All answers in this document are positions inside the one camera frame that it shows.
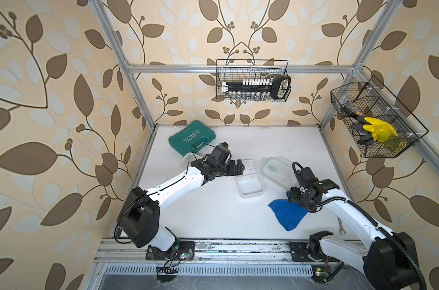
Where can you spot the black pliers in basket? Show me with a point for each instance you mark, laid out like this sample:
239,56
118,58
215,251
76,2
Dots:
361,128

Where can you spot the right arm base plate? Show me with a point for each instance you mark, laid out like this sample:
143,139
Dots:
299,252

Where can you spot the black socket set holder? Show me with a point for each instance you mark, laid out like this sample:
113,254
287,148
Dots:
273,89

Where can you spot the clear lunch box teal seal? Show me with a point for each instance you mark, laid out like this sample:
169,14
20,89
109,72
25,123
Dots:
251,183

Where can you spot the back black wire basket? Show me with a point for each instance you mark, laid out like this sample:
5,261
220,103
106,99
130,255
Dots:
234,70

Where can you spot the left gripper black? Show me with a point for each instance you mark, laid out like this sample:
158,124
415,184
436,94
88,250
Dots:
232,171

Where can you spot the silver combination wrench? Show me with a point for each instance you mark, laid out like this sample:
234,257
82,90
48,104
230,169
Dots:
341,230

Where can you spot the side black wire basket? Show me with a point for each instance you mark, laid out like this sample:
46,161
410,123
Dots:
374,99

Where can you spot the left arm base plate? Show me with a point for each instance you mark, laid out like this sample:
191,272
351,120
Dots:
180,250

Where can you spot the yellow rubber glove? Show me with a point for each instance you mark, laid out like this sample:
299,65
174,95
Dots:
381,131

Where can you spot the small clear lunch box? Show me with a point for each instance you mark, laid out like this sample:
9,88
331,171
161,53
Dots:
186,165

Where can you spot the lunch box lid teal seal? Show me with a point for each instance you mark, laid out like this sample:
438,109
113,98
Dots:
279,170

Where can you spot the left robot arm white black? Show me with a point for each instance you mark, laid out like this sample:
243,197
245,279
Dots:
139,217

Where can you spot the green plastic tool case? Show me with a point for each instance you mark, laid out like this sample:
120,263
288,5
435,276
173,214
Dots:
192,138

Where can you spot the blue cleaning cloth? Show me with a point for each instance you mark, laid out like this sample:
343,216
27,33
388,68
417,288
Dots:
289,215

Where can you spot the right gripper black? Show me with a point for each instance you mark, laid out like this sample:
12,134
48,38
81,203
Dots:
292,196

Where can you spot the aluminium front rail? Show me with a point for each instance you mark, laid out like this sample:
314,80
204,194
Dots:
233,251

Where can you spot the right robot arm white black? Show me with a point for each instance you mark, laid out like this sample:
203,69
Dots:
387,259

